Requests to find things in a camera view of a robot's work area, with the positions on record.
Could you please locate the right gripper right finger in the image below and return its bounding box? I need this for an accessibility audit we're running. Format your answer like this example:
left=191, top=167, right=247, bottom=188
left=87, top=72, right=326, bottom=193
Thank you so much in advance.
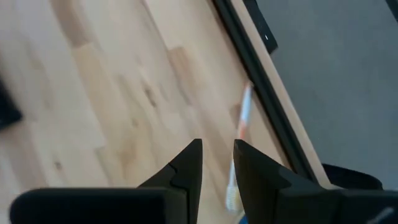
left=233, top=139, right=341, bottom=224

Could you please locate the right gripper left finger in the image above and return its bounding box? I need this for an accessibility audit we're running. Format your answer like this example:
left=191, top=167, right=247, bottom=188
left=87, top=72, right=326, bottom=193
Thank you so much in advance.
left=138, top=138, right=203, bottom=224

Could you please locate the orange white toothbrush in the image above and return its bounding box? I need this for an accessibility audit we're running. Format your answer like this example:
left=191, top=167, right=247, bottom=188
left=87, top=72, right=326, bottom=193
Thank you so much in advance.
left=225, top=82, right=254, bottom=214

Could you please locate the black table clamp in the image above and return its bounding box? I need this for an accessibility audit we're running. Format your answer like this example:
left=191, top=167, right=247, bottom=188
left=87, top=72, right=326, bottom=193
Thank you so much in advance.
left=322, top=163, right=384, bottom=191
left=242, top=0, right=279, bottom=55

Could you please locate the black metal table frame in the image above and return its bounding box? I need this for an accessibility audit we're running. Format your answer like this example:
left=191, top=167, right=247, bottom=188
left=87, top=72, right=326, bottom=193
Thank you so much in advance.
left=212, top=0, right=320, bottom=185

